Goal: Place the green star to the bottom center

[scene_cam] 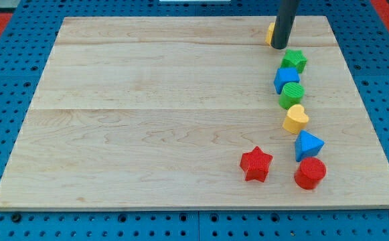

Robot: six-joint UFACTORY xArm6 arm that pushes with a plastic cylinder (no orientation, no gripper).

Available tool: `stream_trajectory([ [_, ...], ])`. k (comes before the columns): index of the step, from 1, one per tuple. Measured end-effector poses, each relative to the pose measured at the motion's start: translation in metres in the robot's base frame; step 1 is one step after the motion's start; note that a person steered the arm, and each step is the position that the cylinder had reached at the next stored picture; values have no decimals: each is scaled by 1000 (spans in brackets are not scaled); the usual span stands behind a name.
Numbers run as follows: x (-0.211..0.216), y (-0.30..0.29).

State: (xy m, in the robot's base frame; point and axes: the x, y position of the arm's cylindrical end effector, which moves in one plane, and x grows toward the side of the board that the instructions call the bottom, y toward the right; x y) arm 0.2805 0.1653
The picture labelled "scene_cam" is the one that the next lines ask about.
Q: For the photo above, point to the green star block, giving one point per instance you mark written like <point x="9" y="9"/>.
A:
<point x="294" y="59"/>

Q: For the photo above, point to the red cylinder block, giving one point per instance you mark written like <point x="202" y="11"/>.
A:
<point x="310" y="173"/>

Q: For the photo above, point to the light wooden board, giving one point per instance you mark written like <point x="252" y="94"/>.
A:
<point x="154" y="113"/>

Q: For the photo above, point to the green cylinder block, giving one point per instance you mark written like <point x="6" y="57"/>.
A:
<point x="291" y="94"/>

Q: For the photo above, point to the red star block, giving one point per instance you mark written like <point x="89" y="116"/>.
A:
<point x="255" y="164"/>

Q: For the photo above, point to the blue cube block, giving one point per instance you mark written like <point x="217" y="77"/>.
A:
<point x="284" y="76"/>

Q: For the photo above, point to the yellow heart block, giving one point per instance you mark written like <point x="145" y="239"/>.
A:
<point x="296" y="119"/>

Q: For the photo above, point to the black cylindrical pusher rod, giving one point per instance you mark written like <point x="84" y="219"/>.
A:
<point x="284" y="23"/>

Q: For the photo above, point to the yellow block behind rod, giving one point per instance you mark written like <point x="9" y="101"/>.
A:
<point x="269" y="33"/>

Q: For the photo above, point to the blue triangle block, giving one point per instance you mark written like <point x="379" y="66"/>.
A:
<point x="307" y="145"/>

